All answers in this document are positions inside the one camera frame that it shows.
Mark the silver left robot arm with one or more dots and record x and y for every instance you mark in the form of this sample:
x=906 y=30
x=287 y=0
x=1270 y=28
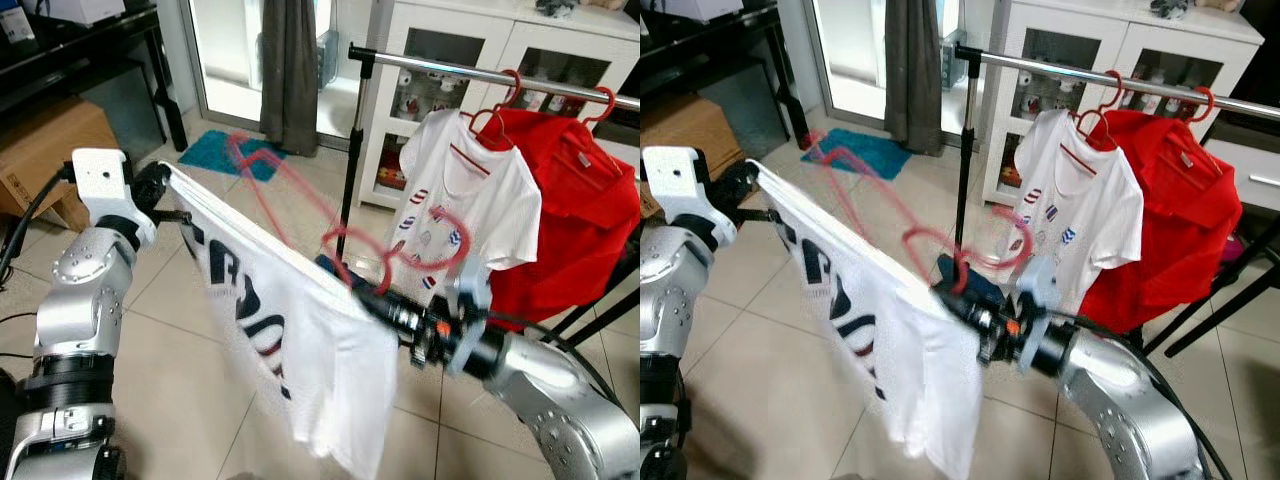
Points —
x=85 y=300
x=670 y=290

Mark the white glass-door cabinet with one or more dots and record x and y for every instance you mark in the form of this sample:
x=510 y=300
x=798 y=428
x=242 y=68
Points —
x=500 y=35
x=1110 y=35

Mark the grey box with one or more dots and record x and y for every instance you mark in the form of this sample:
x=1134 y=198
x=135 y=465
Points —
x=745 y=110
x=125 y=110

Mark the red shirt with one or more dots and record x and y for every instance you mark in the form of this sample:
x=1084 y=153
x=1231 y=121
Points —
x=580 y=220
x=1180 y=230

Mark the white drawer unit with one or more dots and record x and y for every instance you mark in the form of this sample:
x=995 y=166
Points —
x=1250 y=180

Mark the grey curtain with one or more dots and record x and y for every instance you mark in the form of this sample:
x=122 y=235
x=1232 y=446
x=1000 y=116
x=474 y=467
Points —
x=290 y=70
x=912 y=70

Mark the white garment with black print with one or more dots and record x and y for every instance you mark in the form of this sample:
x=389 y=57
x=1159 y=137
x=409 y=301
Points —
x=900 y=350
x=300 y=340

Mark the black metal furniture legs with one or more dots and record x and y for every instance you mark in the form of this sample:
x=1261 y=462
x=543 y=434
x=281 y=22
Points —
x=1225 y=320
x=600 y=306

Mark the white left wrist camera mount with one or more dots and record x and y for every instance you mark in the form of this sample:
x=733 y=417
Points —
x=100 y=180
x=675 y=180

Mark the teal shaggy floor mat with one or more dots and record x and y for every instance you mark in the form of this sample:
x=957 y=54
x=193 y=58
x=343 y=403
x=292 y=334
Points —
x=870 y=155
x=215 y=152

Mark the dark crumpled cloth bundle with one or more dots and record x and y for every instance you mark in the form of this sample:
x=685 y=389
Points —
x=555 y=8
x=1170 y=8

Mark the white box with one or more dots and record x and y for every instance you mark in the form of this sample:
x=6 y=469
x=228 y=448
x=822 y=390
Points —
x=700 y=8
x=75 y=10

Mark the pale right wrist camera mount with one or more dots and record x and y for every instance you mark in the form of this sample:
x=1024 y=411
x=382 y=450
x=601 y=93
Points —
x=470 y=300
x=1040 y=290

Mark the black desk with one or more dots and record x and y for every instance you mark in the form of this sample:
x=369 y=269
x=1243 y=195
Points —
x=100 y=45
x=720 y=45

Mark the grey appliance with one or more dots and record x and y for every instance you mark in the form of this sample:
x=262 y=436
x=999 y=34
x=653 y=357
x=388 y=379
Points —
x=952 y=60
x=328 y=60

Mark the metal clothes rack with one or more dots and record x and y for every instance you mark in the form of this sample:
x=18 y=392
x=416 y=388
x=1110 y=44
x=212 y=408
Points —
x=430 y=68
x=1040 y=66

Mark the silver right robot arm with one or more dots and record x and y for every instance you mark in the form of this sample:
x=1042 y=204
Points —
x=1120 y=400
x=560 y=400

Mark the brown cardboard box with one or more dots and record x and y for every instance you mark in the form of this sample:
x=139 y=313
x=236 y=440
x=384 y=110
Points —
x=680 y=125
x=45 y=150

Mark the white T-shirt with red trim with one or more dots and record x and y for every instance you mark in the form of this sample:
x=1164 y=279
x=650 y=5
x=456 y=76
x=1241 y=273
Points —
x=1090 y=200
x=490 y=200

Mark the beige plush toy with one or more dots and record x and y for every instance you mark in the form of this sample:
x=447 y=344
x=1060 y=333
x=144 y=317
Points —
x=605 y=4
x=1220 y=5

